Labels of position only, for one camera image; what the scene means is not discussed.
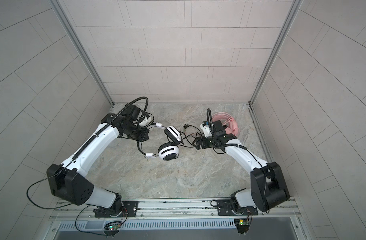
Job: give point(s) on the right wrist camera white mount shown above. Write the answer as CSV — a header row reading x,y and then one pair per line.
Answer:
x,y
206,128

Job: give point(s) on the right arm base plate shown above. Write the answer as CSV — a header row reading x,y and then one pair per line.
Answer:
x,y
225,207

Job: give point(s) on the circuit board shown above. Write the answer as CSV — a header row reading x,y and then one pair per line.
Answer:
x,y
242,225
113,226

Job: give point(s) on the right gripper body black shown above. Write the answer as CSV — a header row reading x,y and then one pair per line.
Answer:
x,y
207,142

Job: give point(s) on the left circuit board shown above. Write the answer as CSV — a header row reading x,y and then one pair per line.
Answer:
x,y
113,226

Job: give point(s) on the white vent grille strip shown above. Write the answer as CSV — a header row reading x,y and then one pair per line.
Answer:
x,y
157,224

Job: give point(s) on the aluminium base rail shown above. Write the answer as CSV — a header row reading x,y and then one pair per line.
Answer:
x,y
196,208

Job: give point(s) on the right circuit board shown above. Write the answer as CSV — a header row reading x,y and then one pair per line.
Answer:
x,y
242,225

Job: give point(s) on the white black headphones with cable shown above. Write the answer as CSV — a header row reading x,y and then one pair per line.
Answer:
x,y
167,151

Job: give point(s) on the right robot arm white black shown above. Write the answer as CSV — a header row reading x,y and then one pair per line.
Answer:
x,y
268,188

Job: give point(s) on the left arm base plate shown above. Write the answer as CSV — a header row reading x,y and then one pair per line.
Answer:
x,y
126,208

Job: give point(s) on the pink headphones with cable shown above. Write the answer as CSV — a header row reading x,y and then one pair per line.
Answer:
x,y
228,121

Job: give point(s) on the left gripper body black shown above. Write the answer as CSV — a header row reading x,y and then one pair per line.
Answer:
x,y
139,133

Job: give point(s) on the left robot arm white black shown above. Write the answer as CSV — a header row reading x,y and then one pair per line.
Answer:
x,y
68,182

